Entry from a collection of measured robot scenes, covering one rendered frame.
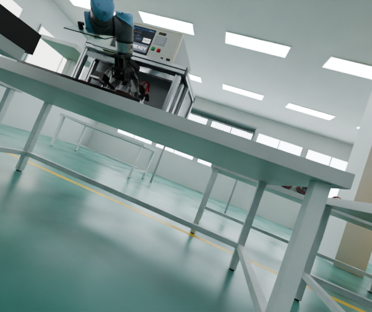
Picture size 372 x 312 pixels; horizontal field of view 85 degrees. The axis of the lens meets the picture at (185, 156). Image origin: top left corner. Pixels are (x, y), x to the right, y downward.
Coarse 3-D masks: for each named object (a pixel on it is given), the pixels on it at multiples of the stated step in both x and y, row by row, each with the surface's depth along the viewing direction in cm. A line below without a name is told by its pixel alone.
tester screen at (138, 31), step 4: (136, 28) 126; (140, 28) 125; (136, 32) 125; (140, 32) 125; (144, 32) 124; (148, 32) 124; (152, 32) 124; (140, 36) 125; (144, 36) 124; (148, 36) 124; (152, 36) 123; (136, 40) 125; (144, 44) 123; (148, 44) 123; (140, 52) 123
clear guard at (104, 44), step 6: (72, 30) 98; (78, 30) 98; (84, 30) 100; (84, 36) 112; (90, 36) 109; (96, 36) 95; (102, 36) 97; (108, 36) 99; (90, 42) 117; (96, 42) 114; (102, 42) 111; (108, 42) 108; (114, 42) 106; (96, 48) 122; (102, 48) 119; (108, 48) 116; (114, 48) 113; (102, 54) 128; (108, 54) 124; (114, 54) 121
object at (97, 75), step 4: (96, 72) 116; (100, 72) 116; (92, 76) 114; (96, 76) 113; (100, 76) 115; (104, 76) 116; (96, 80) 118; (100, 80) 115; (104, 80) 117; (108, 80) 121; (104, 84) 124; (108, 84) 122; (108, 88) 125; (112, 88) 126
